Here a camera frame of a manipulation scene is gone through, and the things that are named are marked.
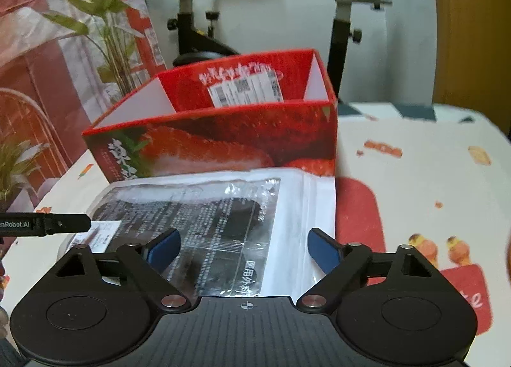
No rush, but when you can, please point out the small green leafy plant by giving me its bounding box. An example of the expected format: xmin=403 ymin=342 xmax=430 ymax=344
xmin=0 ymin=138 xmax=52 ymax=213

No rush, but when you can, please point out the wooden door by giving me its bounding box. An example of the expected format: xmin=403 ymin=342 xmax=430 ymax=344
xmin=429 ymin=0 xmax=511 ymax=133

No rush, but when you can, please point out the clear packet of black masks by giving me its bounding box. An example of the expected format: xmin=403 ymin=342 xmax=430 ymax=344
xmin=60 ymin=167 xmax=337 ymax=298

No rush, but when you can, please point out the black exercise bike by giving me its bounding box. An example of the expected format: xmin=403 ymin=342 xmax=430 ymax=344
xmin=135 ymin=0 xmax=394 ymax=101

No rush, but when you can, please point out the red strawberry print box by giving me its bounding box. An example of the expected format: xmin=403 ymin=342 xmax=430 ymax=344
xmin=82 ymin=48 xmax=339 ymax=184

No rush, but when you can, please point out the tall green leafy plant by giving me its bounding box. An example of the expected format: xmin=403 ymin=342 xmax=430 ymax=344
xmin=42 ymin=0 xmax=148 ymax=97

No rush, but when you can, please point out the red white printed wall cloth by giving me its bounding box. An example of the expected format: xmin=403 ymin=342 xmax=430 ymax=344
xmin=0 ymin=0 xmax=169 ymax=212

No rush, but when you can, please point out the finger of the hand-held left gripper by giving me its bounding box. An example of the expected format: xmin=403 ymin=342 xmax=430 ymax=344
xmin=44 ymin=214 xmax=92 ymax=235

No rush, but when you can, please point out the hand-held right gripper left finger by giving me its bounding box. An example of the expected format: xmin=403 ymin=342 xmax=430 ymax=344
xmin=54 ymin=228 xmax=192 ymax=312

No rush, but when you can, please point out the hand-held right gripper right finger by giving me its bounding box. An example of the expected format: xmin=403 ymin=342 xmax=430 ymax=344
xmin=296 ymin=227 xmax=440 ymax=314

